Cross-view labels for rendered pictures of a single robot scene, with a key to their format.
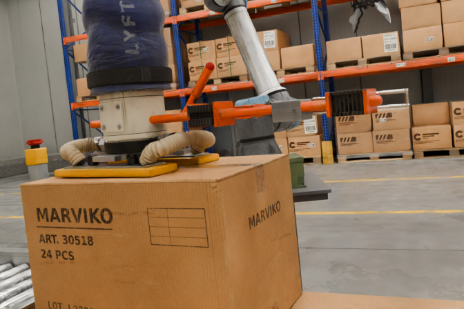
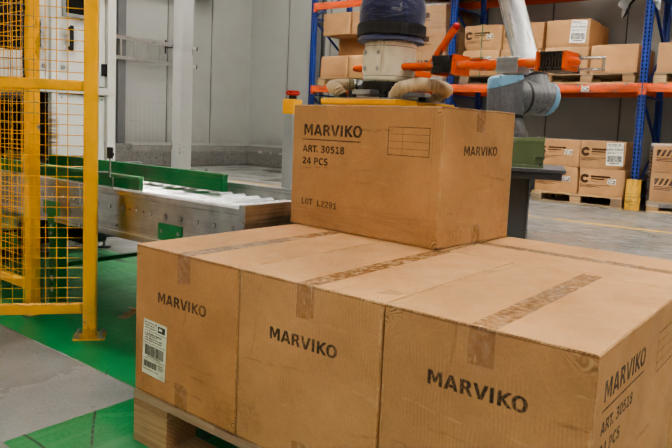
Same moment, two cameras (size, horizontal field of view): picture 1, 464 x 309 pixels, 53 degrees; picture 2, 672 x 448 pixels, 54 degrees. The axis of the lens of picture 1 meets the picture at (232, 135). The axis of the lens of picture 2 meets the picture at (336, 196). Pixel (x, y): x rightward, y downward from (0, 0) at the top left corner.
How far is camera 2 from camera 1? 91 cm
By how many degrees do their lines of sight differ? 15
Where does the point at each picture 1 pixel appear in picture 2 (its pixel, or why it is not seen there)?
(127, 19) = not seen: outside the picture
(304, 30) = (634, 25)
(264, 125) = (513, 103)
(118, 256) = (361, 163)
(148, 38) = not seen: outside the picture
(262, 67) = (525, 47)
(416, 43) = not seen: outside the picture
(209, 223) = (432, 139)
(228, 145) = not seen: hidden behind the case
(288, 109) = (508, 63)
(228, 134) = not seen: hidden behind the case
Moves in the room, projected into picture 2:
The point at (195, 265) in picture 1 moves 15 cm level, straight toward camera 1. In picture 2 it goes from (416, 171) to (414, 174)
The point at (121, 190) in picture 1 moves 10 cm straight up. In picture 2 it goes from (371, 112) to (373, 78)
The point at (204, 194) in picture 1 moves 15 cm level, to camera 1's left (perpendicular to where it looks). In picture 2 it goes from (431, 117) to (378, 115)
